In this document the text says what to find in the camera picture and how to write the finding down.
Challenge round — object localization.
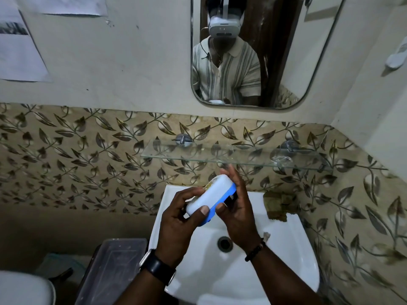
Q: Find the clear plastic storage container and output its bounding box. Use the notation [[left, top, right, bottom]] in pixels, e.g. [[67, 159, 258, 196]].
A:
[[75, 238, 148, 305]]

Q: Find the glass wall shelf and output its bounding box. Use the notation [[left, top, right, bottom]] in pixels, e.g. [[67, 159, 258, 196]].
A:
[[141, 139, 333, 174]]

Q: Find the white and blue soap case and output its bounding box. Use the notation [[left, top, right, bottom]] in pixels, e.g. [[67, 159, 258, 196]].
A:
[[185, 174, 238, 226]]

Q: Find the white wall hook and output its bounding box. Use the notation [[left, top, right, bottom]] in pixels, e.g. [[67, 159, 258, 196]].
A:
[[385, 36, 407, 70]]

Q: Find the large printed paper sheet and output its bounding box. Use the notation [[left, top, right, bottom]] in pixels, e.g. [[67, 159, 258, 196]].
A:
[[0, 0, 52, 83]]

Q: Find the person's right hand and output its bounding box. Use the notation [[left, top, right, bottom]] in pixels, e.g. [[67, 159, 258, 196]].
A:
[[215, 165, 265, 252]]

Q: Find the person's left hand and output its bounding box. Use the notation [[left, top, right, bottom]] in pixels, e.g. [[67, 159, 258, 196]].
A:
[[155, 187, 210, 269]]

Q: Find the wall mirror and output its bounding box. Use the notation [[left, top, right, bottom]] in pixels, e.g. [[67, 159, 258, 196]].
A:
[[190, 0, 347, 110]]

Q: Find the white paper sheet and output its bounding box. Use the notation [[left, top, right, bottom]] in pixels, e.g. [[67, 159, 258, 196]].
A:
[[19, 0, 109, 17]]

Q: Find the metal sink drain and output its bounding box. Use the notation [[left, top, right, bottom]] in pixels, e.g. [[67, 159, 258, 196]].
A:
[[217, 236, 233, 253]]

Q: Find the black wristwatch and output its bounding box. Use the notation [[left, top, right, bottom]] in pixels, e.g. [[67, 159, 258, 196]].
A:
[[139, 248, 177, 286]]

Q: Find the white ceramic sink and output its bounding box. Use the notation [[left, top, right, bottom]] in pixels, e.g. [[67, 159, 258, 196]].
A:
[[148, 185, 320, 305]]

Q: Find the black bead bracelet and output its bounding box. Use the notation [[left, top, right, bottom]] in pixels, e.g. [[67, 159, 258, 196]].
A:
[[244, 239, 266, 262]]

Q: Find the person's right forearm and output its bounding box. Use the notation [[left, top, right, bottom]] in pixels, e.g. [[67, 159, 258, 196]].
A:
[[247, 244, 322, 305]]

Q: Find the person's left forearm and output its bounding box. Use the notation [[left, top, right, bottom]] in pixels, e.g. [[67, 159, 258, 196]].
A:
[[114, 263, 178, 305]]

